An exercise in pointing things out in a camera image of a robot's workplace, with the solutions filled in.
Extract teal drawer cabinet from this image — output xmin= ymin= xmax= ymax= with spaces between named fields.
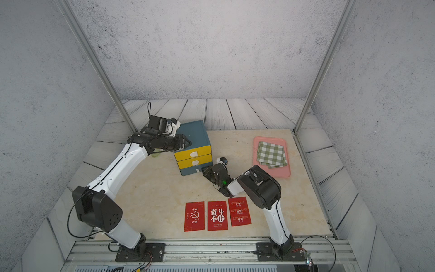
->
xmin=173 ymin=119 xmax=213 ymax=177

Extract aluminium front rail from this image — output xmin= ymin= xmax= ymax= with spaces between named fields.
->
xmin=62 ymin=237 xmax=360 ymax=272

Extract left aluminium frame post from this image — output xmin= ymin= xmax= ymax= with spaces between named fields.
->
xmin=56 ymin=0 xmax=137 ymax=133

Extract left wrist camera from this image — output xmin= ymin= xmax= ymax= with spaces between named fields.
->
xmin=166 ymin=118 xmax=181 ymax=137

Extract yellow drawer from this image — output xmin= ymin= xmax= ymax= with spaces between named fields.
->
xmin=177 ymin=154 xmax=213 ymax=170
xmin=174 ymin=145 xmax=211 ymax=162

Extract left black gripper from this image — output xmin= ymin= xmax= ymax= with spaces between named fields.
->
xmin=157 ymin=133 xmax=193 ymax=152

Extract yellow top drawer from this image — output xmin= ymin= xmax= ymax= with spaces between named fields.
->
xmin=174 ymin=145 xmax=211 ymax=162

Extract red postcards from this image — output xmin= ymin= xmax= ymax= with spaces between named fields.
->
xmin=228 ymin=197 xmax=251 ymax=227

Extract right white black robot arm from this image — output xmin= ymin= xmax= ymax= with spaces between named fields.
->
xmin=202 ymin=163 xmax=295 ymax=258

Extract right aluminium frame post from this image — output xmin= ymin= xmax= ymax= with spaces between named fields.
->
xmin=293 ymin=0 xmax=357 ymax=135

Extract teal bottom drawer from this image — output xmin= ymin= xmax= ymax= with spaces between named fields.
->
xmin=180 ymin=162 xmax=213 ymax=176

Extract pink plastic tray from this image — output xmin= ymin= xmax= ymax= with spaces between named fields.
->
xmin=253 ymin=137 xmax=291 ymax=178

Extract red postcard white characters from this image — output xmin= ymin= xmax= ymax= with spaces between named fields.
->
xmin=207 ymin=201 xmax=228 ymax=231

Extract red postcard MUST text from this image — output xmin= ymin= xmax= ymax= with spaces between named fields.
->
xmin=184 ymin=201 xmax=205 ymax=232

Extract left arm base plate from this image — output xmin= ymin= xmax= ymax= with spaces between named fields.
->
xmin=115 ymin=242 xmax=166 ymax=263

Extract green checkered cloth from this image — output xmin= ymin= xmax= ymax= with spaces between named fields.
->
xmin=257 ymin=142 xmax=288 ymax=168

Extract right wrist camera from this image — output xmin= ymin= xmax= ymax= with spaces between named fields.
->
xmin=217 ymin=157 xmax=228 ymax=165

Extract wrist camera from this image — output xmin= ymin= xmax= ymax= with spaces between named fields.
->
xmin=217 ymin=157 xmax=228 ymax=165
xmin=166 ymin=118 xmax=181 ymax=137

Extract aluminium frame post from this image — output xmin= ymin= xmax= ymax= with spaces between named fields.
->
xmin=293 ymin=0 xmax=357 ymax=135
xmin=56 ymin=0 xmax=137 ymax=133

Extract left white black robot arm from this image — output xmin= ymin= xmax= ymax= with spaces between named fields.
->
xmin=72 ymin=115 xmax=192 ymax=250

